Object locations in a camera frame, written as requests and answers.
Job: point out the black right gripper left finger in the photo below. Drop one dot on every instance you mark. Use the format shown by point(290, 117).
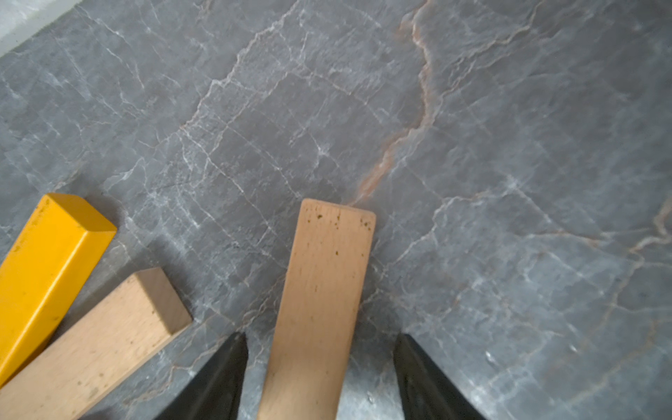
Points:
point(215, 392)

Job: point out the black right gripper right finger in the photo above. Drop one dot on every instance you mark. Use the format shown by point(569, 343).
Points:
point(425, 391)

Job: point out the tan wooden block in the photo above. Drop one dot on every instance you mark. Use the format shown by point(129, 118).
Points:
point(106, 346)
point(318, 312)

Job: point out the amber yellow block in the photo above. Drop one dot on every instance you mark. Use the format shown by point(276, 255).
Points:
point(53, 257)

